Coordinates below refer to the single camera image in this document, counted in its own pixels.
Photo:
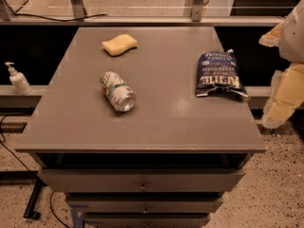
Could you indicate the yellow sponge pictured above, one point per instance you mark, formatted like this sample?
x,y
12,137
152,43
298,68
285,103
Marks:
x,y
119,45

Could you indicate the blue kettle chips bag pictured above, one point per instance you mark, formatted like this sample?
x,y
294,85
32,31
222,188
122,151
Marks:
x,y
218,70

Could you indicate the top grey drawer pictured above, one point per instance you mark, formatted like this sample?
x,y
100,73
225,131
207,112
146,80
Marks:
x,y
140,180

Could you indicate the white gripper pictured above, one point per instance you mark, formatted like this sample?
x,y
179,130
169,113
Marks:
x,y
294,37

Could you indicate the bottom grey drawer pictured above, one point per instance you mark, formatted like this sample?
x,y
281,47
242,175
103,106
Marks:
x,y
147,221

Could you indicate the black floor bracket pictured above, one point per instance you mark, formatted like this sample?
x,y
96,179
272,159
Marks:
x,y
30,212

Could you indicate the grey drawer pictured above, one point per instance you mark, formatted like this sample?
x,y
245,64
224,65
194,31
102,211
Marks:
x,y
147,221
140,180
145,205

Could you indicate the grey drawer cabinet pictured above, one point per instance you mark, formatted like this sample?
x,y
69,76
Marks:
x,y
76,127

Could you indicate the white pump bottle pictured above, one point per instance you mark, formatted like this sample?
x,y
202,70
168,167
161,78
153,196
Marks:
x,y
18,80

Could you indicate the middle grey drawer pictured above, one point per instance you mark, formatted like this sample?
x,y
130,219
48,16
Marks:
x,y
145,205

